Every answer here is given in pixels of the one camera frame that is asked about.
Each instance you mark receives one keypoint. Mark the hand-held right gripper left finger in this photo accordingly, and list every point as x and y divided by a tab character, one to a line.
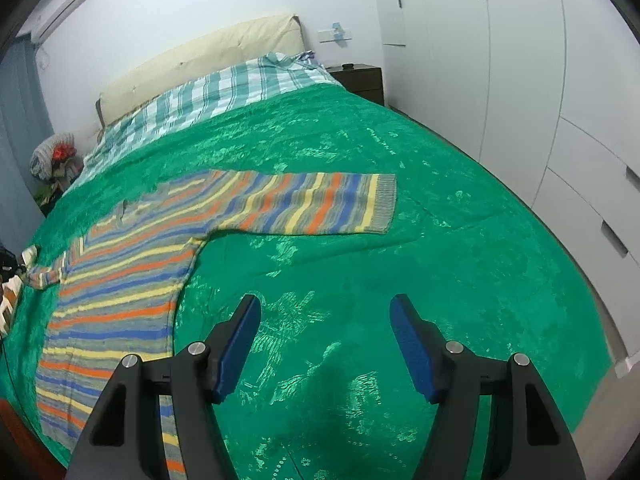
235	355

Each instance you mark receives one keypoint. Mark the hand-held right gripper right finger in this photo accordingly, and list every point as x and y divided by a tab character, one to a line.
412	350

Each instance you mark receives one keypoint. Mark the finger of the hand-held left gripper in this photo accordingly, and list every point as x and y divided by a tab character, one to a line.
9	266

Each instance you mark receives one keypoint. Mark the striped knit sweater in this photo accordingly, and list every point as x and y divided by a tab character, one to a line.
125	280

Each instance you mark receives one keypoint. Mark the pile of clothes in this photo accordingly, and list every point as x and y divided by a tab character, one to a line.
52	157

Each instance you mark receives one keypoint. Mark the grey curtain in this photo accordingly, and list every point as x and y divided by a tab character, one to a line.
20	110

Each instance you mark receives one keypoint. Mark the green patterned blanket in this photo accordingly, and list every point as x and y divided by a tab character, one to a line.
350	200

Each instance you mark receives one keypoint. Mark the teal plaid bed sheet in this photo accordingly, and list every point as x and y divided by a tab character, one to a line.
225	90

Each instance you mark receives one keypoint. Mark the white air conditioner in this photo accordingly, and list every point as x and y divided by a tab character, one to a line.
65	5

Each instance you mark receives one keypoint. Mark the dark wooden nightstand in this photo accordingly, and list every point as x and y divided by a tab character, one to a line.
360	81

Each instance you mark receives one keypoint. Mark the beige padded headboard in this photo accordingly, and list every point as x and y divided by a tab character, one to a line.
200	55

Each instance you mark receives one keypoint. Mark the white wardrobe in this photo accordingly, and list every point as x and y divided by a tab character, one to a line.
500	60

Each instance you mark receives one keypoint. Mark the reddish wooden bed frame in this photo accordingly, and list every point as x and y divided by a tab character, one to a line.
20	440

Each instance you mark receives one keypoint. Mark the white wall shelf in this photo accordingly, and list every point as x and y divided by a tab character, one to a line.
336	35

